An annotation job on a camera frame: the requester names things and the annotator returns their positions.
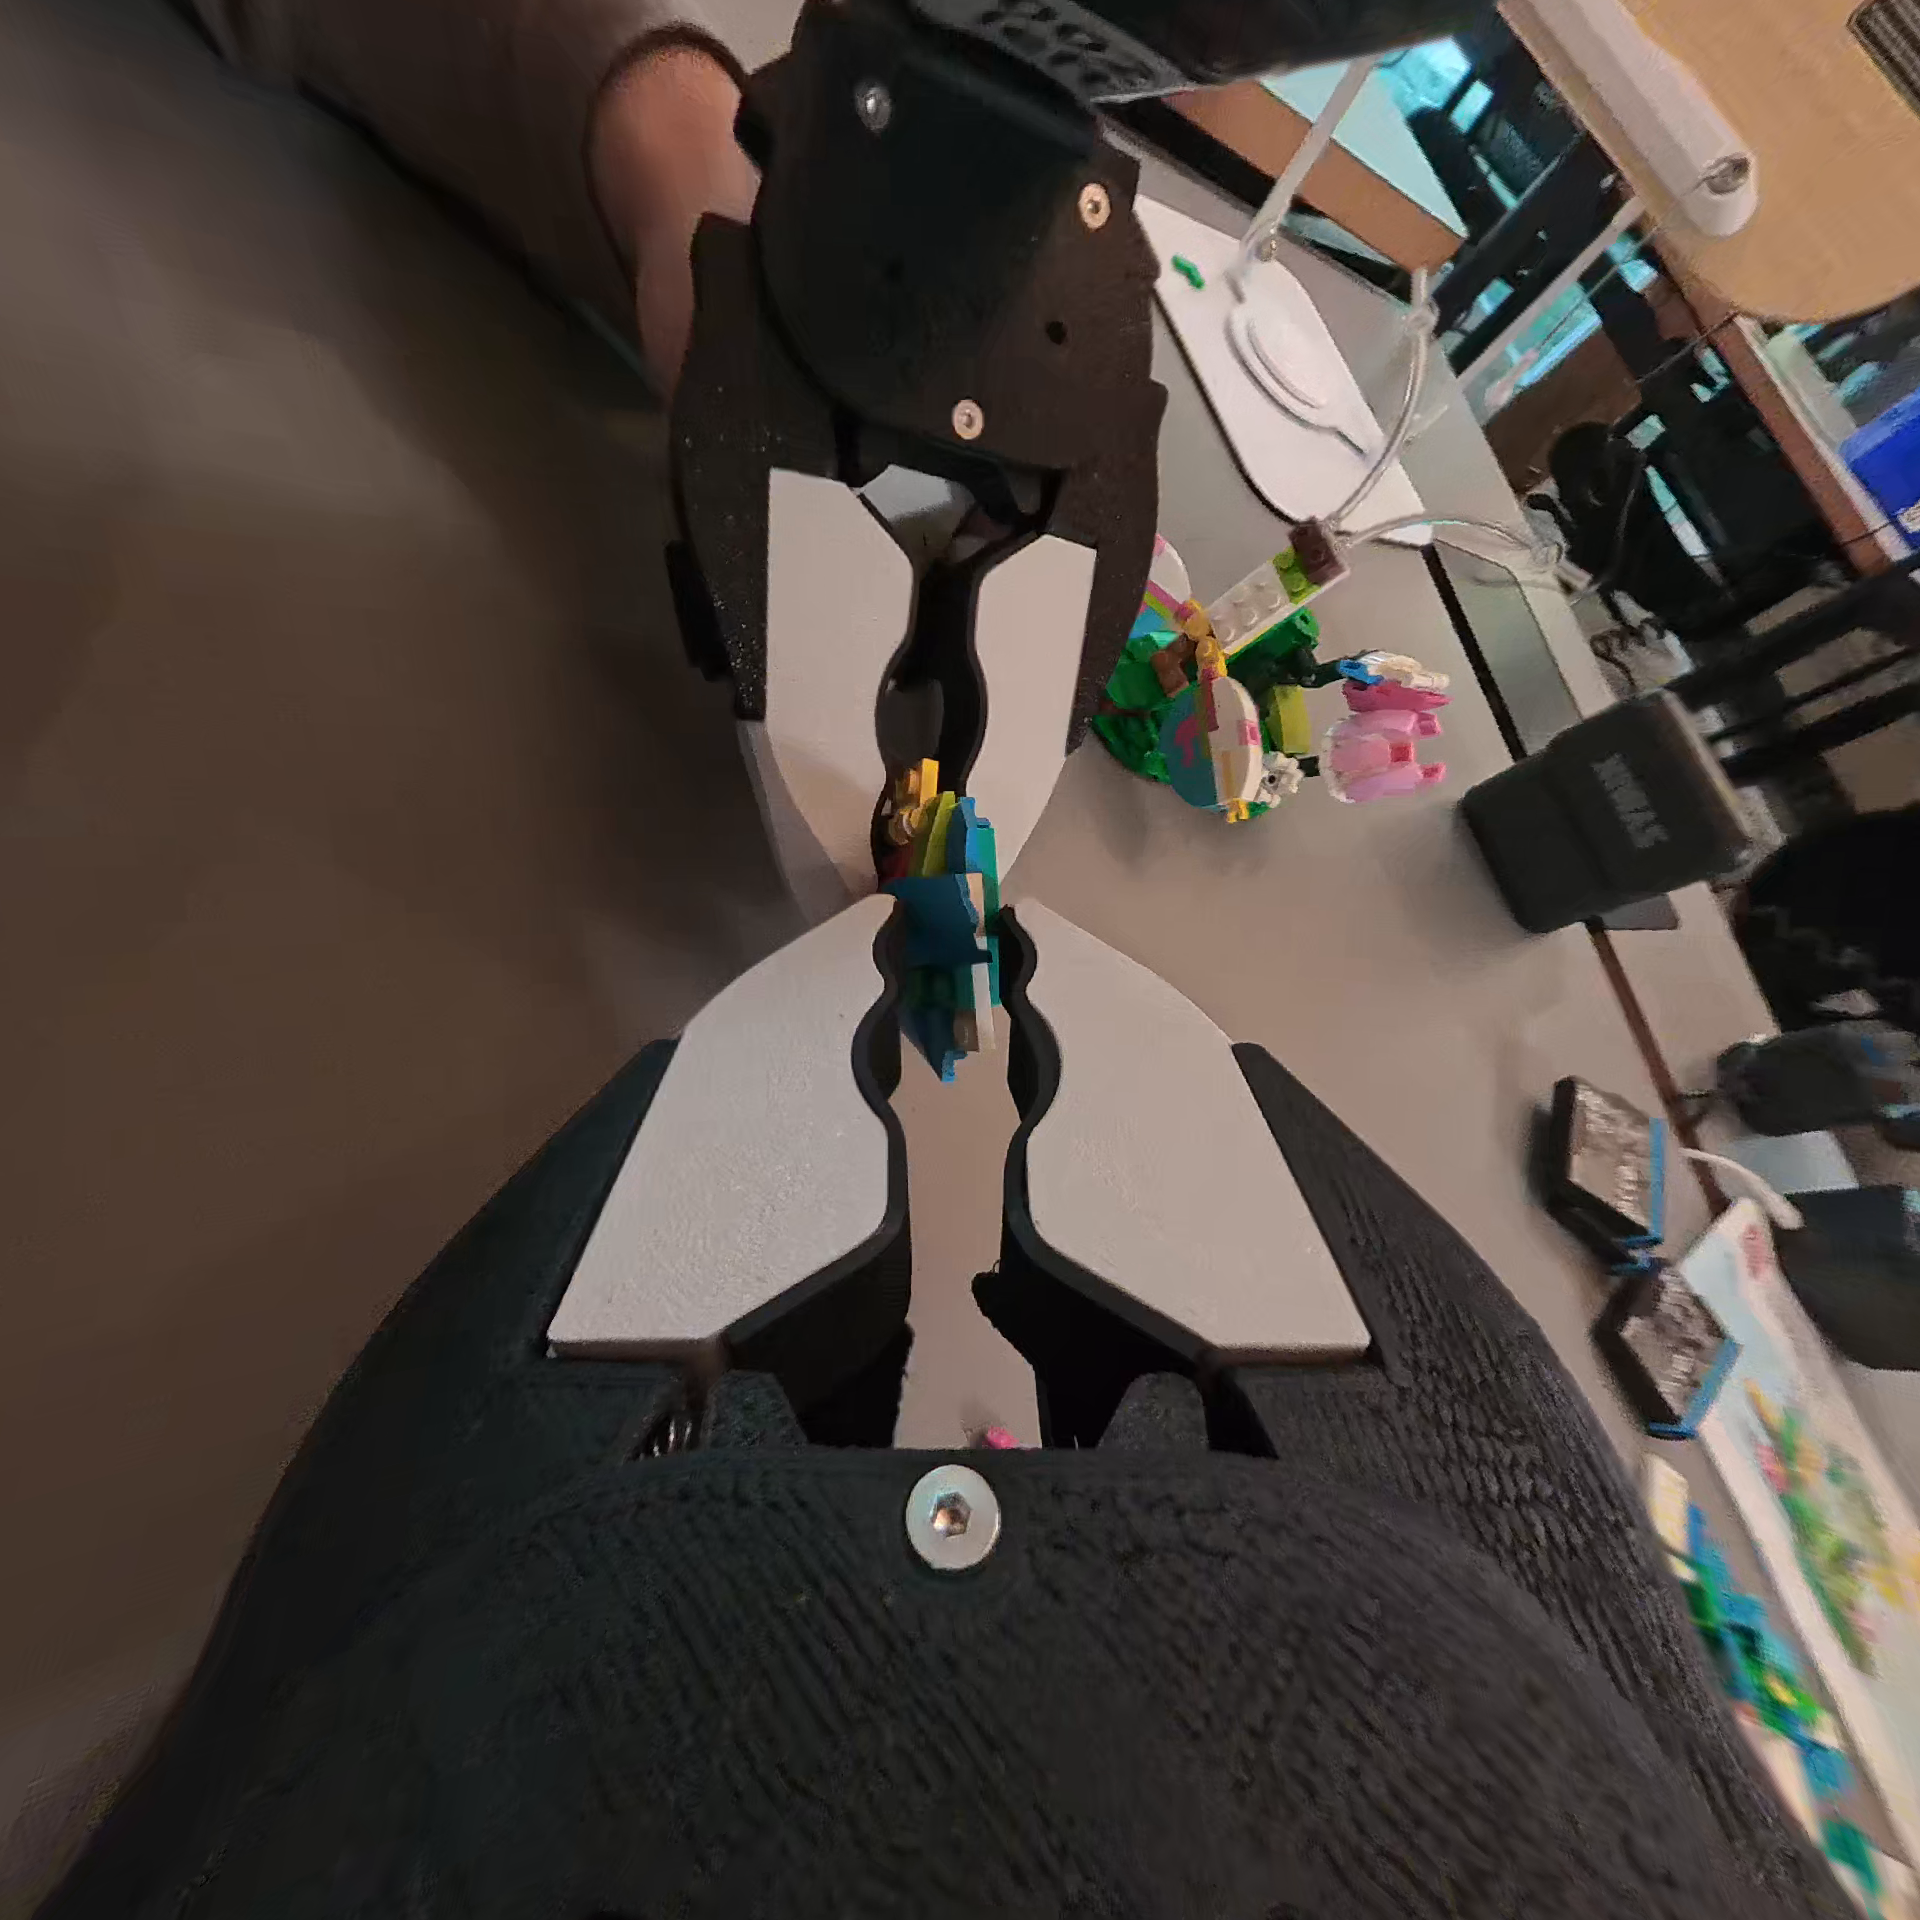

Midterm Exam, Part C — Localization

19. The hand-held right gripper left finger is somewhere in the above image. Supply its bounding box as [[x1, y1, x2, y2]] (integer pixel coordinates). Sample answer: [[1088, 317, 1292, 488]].
[[546, 894, 915, 1371]]

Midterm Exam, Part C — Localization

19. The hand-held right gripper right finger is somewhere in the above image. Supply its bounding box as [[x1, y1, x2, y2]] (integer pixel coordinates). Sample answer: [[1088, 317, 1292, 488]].
[[997, 894, 1370, 1371]]

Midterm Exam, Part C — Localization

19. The black charger case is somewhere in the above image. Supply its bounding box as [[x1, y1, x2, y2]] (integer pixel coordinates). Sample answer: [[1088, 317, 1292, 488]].
[[1460, 696, 1757, 937]]

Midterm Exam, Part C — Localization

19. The wooden board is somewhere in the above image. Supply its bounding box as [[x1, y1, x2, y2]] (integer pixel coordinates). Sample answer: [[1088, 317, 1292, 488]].
[[1622, 0, 1920, 325]]

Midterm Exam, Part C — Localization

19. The white cable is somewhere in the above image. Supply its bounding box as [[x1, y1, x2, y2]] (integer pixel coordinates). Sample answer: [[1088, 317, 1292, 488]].
[[1686, 1147, 1799, 1233]]

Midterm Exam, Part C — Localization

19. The person's left hand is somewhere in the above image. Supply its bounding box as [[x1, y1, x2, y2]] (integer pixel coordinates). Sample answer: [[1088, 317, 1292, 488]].
[[584, 30, 760, 409]]

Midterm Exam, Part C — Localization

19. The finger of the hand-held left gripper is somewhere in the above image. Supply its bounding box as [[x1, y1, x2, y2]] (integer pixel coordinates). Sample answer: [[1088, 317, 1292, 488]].
[[734, 464, 947, 927], [947, 526, 1110, 901]]

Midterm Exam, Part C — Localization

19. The lego flower model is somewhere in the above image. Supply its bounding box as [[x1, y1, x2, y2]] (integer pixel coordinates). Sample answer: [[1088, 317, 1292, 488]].
[[1092, 532, 1454, 827]]

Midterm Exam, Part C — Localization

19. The pile of mixed lego bricks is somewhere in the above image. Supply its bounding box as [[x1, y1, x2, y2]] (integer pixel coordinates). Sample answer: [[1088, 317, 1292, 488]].
[[1644, 1455, 1891, 1920]]

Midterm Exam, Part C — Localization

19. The white lego picture sheet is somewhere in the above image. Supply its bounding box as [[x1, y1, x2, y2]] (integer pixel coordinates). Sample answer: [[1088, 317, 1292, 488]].
[[1681, 1199, 1920, 1728]]

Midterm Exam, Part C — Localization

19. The multicolour lego wing assembly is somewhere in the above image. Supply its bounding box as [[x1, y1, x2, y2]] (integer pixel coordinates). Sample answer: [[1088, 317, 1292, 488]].
[[875, 756, 1004, 1083]]

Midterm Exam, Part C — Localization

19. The black battery with blue edge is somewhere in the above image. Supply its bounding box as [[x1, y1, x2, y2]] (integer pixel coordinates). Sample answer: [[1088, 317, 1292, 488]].
[[1591, 1267, 1740, 1443], [1530, 1078, 1669, 1263]]

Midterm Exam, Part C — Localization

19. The person's left forearm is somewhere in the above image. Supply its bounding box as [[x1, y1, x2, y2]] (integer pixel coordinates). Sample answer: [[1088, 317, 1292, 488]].
[[179, 0, 751, 325]]

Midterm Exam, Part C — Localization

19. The blue plastic bin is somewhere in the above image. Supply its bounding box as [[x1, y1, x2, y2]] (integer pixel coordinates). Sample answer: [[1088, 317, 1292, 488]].
[[1839, 391, 1920, 550]]

